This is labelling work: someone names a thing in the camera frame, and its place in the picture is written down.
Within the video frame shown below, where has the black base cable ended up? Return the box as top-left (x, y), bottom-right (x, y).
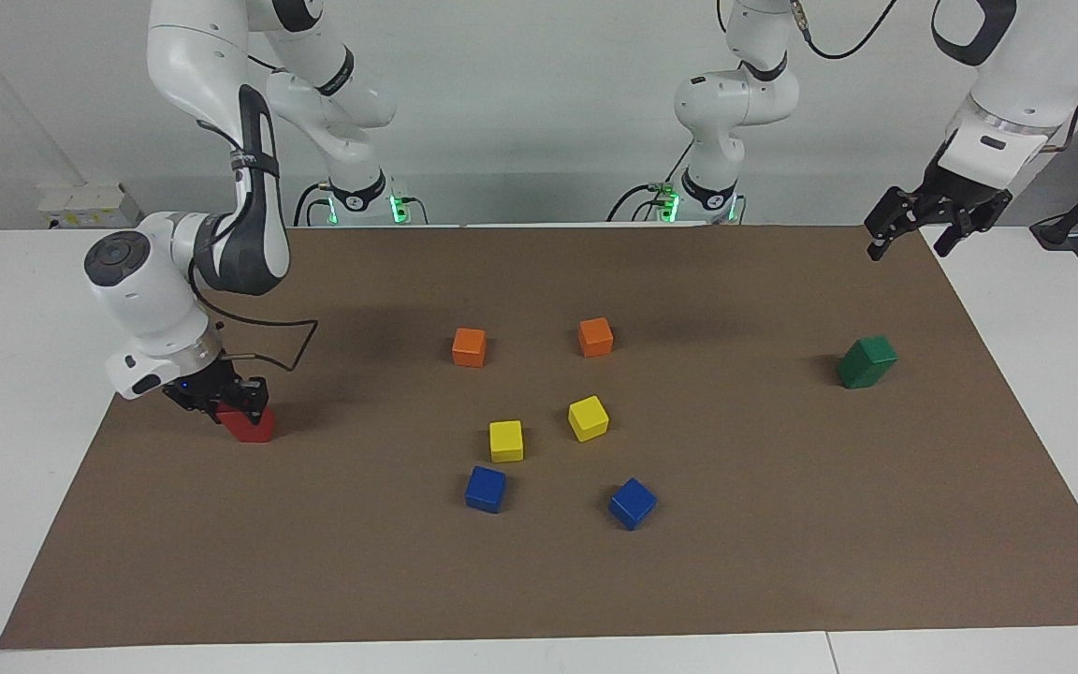
top-left (294, 181), bottom-right (334, 227)
top-left (607, 140), bottom-right (694, 224)

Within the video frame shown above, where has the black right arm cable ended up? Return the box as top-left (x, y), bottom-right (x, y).
top-left (185, 267), bottom-right (320, 373)

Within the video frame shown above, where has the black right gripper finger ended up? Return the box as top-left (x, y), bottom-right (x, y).
top-left (163, 374), bottom-right (224, 425)
top-left (221, 374), bottom-right (270, 423)

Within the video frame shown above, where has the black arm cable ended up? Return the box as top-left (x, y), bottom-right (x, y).
top-left (185, 267), bottom-right (320, 373)
top-left (787, 0), bottom-right (1078, 155)

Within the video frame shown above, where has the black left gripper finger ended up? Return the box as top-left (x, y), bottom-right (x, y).
top-left (932, 183), bottom-right (1013, 258)
top-left (865, 185), bottom-right (928, 261)

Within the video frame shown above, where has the yellow wooden block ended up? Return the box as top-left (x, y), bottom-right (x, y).
top-left (488, 419), bottom-right (525, 463)
top-left (567, 395), bottom-right (611, 443)

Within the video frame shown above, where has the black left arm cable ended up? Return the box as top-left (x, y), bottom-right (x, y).
top-left (787, 0), bottom-right (1078, 155)

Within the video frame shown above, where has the orange wooden block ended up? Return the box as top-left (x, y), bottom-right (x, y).
top-left (578, 317), bottom-right (615, 359)
top-left (452, 327), bottom-right (488, 368)

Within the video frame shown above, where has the blue wooden block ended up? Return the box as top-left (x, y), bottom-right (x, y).
top-left (464, 465), bottom-right (508, 514)
top-left (608, 477), bottom-right (659, 532)

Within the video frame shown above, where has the green wooden block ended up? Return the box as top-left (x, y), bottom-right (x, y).
top-left (852, 335), bottom-right (899, 372)
top-left (837, 354), bottom-right (886, 390)

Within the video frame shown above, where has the white wall box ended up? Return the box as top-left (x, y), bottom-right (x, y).
top-left (38, 183), bottom-right (142, 230)

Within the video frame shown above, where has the brown table mat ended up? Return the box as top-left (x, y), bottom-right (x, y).
top-left (0, 225), bottom-right (1078, 650)

